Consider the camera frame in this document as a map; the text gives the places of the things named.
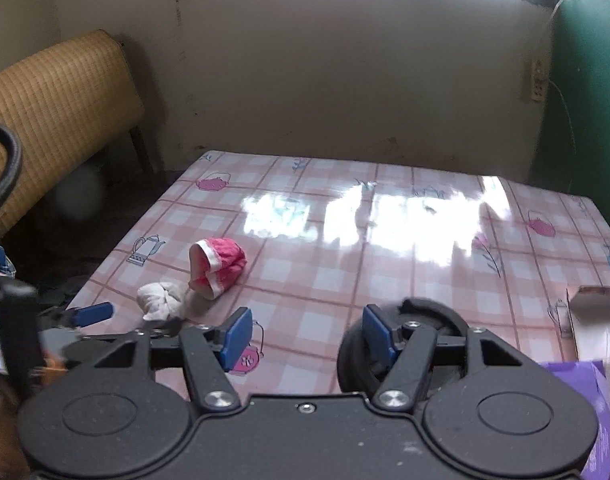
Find white balled sock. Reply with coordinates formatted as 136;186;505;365
136;281;187;322

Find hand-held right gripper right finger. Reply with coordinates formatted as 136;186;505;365
362;304;538;409

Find white cup with black lid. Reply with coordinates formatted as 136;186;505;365
337;298;471;396

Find dark wooden chair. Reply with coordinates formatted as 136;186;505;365
117;35;153;177

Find cardboard box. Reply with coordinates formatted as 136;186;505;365
568;286;610;366

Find pink cloth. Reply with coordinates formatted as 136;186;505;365
189;237;247;300

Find woven-mat chair back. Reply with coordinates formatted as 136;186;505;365
0;30;146;241

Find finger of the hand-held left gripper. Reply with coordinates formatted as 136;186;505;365
85;316;182;347
37;302;114;328

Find purple packet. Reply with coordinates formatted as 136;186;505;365
538;360;610;480

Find black cable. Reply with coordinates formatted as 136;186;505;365
0;121;24;221

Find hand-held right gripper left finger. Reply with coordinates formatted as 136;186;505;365
92;307;254;411

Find white wall outlet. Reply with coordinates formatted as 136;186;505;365
524;58;548;104

